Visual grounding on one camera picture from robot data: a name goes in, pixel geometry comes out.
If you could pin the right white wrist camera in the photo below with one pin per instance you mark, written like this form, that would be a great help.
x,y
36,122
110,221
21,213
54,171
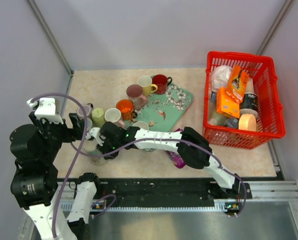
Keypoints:
x,y
94,133

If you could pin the green floral tray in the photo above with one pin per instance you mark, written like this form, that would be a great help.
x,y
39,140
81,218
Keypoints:
x,y
164,110

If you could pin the red mug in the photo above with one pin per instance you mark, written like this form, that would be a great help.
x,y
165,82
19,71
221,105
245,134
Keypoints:
x,y
162,82

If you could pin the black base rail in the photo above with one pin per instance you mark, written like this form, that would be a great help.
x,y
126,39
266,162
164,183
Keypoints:
x,y
172,192

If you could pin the small orange box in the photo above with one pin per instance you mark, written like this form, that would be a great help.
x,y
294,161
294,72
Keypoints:
x,y
225,105

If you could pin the white plastic bag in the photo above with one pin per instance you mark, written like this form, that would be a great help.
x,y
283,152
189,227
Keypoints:
x,y
220,76

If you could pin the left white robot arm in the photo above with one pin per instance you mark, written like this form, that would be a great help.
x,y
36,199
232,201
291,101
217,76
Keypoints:
x,y
35,186

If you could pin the orange mug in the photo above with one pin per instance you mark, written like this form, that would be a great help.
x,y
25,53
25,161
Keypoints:
x,y
127,110

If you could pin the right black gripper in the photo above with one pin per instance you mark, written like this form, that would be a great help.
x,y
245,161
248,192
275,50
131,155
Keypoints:
x,y
104,148

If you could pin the yellow mug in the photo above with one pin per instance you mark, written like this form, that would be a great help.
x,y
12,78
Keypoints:
x,y
147,85

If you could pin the mauve grey mug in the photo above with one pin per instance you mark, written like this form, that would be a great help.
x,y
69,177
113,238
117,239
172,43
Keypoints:
x,y
87,108

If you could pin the cream green mug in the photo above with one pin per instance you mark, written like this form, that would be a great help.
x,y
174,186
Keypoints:
x,y
90,148

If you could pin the light green mug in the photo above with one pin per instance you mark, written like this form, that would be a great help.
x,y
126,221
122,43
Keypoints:
x,y
97,116

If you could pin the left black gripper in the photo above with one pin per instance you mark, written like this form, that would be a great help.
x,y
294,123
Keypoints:
x,y
71,133

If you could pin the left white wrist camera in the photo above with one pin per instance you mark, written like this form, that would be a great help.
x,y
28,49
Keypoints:
x,y
45,108

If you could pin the pink cream mug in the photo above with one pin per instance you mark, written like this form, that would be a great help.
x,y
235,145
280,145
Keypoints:
x,y
114,115

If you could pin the purple snack bag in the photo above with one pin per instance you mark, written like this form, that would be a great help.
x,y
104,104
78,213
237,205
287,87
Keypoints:
x,y
176,159

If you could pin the tall orange box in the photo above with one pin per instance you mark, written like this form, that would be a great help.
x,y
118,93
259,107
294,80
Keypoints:
x,y
237,84

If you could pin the dark teal mug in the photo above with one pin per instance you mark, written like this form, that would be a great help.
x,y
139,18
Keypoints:
x,y
141,124

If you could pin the pink floral mug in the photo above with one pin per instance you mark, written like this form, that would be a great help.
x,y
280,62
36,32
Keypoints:
x,y
136,96

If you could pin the blue teal mug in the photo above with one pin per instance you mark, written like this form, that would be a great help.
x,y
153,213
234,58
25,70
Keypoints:
x,y
89,124

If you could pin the red plastic basket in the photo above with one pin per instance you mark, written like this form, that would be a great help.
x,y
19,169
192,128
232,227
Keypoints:
x,y
270,121

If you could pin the black label cup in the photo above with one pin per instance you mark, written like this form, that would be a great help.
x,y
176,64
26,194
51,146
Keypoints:
x,y
249,105

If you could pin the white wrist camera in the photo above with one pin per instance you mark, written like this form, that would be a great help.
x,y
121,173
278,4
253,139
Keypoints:
x,y
45,108
94,133

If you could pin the tape roll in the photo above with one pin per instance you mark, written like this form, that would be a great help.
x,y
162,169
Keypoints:
x,y
247,122

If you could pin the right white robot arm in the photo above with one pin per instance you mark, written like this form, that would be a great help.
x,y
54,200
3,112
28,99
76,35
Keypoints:
x,y
193,148

